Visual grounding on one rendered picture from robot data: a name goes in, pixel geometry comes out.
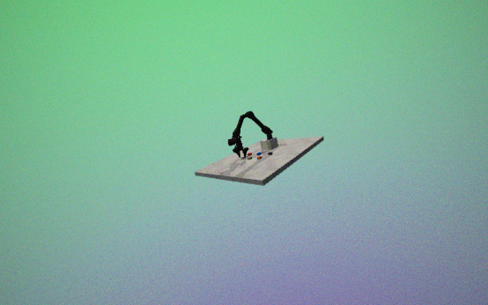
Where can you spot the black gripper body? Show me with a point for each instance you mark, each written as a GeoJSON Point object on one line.
{"type": "Point", "coordinates": [242, 148]}

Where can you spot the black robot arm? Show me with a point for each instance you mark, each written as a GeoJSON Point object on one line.
{"type": "Point", "coordinates": [236, 133]}

